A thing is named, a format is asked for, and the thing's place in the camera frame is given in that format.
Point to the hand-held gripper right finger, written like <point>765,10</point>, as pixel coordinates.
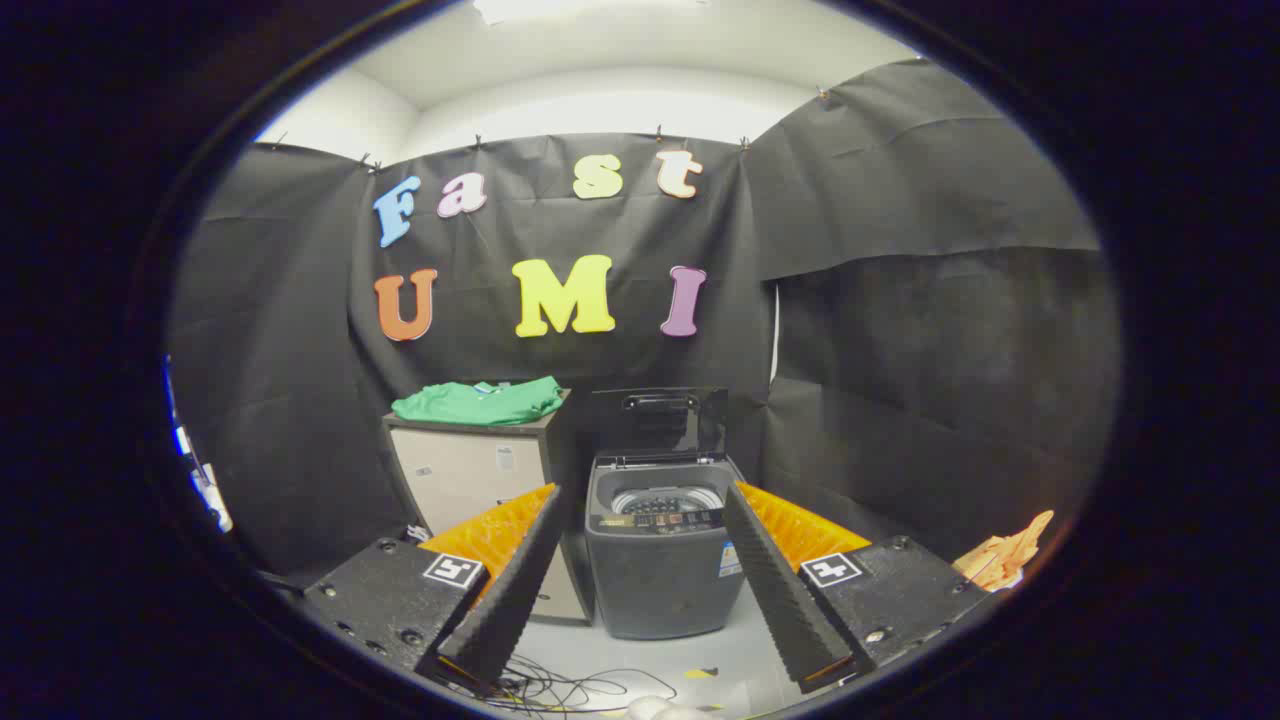
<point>775,590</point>

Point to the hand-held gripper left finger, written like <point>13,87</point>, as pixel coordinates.
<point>510,590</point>

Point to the grey washing machine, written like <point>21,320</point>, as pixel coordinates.
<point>660,585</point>

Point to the green polo shirt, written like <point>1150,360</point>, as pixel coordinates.
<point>470,405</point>

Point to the dark washing machine lid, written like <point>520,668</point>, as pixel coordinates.
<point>660,430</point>

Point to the beige cabinet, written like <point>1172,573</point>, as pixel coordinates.
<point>470,470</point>

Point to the pile of orange parts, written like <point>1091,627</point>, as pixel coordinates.
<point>1000,560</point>

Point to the ceiling light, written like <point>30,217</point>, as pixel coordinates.
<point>580,8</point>

